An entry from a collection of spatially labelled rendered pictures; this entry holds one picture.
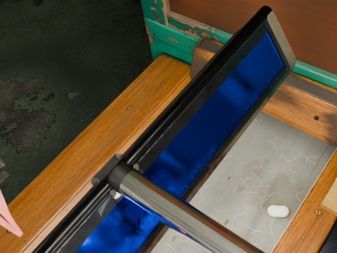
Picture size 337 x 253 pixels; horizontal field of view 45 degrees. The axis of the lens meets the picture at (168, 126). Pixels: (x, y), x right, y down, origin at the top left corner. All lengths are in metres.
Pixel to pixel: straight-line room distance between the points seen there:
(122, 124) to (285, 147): 0.31
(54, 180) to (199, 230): 0.52
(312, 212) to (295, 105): 0.18
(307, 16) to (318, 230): 0.33
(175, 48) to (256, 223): 0.41
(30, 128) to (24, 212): 1.20
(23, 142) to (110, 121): 1.12
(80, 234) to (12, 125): 1.69
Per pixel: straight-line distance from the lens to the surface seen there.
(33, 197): 0.78
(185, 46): 0.87
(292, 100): 0.72
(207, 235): 0.29
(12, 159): 1.88
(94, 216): 0.33
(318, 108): 0.71
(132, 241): 0.35
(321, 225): 0.69
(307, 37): 0.70
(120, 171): 0.32
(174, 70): 0.88
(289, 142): 0.79
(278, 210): 0.70
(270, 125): 0.81
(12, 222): 0.62
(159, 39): 0.92
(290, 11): 0.69
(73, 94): 1.99
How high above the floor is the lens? 1.39
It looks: 53 degrees down
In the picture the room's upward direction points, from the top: 12 degrees counter-clockwise
